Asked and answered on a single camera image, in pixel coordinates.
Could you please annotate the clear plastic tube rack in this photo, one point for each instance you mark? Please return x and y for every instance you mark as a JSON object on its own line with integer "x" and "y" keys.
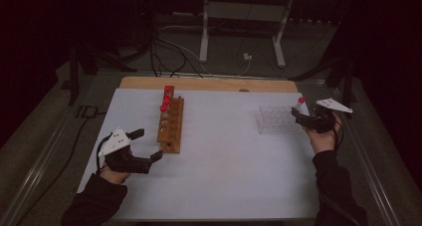
{"x": 275, "y": 119}

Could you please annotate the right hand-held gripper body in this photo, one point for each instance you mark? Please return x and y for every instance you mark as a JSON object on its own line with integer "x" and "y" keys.
{"x": 321, "y": 121}

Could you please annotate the white plug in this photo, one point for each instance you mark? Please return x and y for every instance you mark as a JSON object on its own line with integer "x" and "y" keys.
{"x": 247, "y": 56}

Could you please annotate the wooden test tube rack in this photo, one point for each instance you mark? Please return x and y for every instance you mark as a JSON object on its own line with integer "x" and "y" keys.
{"x": 174, "y": 126}

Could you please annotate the metal frame rail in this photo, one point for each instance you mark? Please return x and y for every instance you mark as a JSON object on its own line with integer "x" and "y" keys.
{"x": 43, "y": 159}
{"x": 368, "y": 159}

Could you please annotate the black tripod stand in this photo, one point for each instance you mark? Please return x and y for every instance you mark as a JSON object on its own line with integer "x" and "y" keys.
{"x": 346, "y": 80}
{"x": 73, "y": 73}

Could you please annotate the red-capped sample tube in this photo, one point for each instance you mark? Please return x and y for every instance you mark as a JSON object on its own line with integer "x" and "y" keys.
{"x": 163, "y": 108}
{"x": 168, "y": 88}
{"x": 166, "y": 100}
{"x": 301, "y": 100}

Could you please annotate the person's left hand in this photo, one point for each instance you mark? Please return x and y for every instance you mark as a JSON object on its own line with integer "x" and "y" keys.
{"x": 114, "y": 177}

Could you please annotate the white metal stand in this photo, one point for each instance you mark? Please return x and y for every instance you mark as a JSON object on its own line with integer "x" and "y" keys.
{"x": 203, "y": 37}

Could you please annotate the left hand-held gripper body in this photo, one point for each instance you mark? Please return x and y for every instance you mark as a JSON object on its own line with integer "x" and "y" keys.
{"x": 129, "y": 164}

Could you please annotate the person's right hand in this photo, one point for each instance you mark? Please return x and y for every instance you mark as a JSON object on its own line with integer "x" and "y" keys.
{"x": 323, "y": 141}

